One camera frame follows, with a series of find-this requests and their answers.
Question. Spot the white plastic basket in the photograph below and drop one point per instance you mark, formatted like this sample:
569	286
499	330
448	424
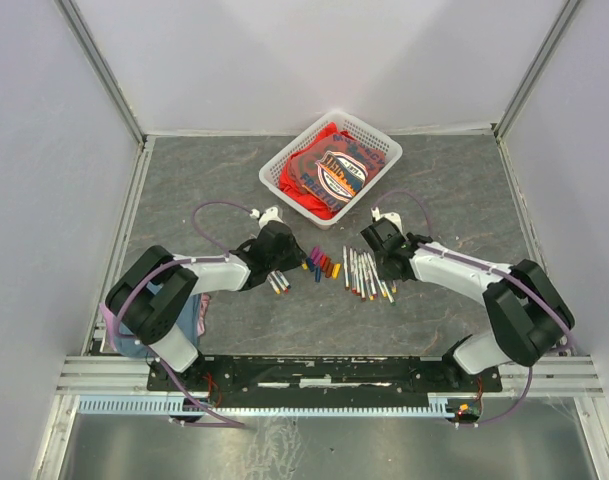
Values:
269	173

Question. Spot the pens pile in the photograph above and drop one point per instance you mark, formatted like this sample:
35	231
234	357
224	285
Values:
280	281

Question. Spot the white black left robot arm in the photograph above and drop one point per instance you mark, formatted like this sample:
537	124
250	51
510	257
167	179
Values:
146	309

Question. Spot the red printed cloth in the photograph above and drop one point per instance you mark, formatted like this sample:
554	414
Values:
326	175

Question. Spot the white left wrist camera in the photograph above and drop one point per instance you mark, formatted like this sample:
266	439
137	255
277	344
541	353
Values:
273	213

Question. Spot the yellow pen cap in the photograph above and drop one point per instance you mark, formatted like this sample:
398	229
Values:
336	270

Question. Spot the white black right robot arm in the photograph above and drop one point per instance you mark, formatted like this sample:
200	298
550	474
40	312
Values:
527	315

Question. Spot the blue pink cloth pile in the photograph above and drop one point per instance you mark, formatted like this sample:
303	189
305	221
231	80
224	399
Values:
189	320

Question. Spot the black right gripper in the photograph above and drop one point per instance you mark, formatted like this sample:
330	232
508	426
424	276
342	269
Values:
383	272

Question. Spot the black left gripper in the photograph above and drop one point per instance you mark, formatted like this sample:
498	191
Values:
297	255

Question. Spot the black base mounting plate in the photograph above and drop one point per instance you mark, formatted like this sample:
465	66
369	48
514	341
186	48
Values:
241	373

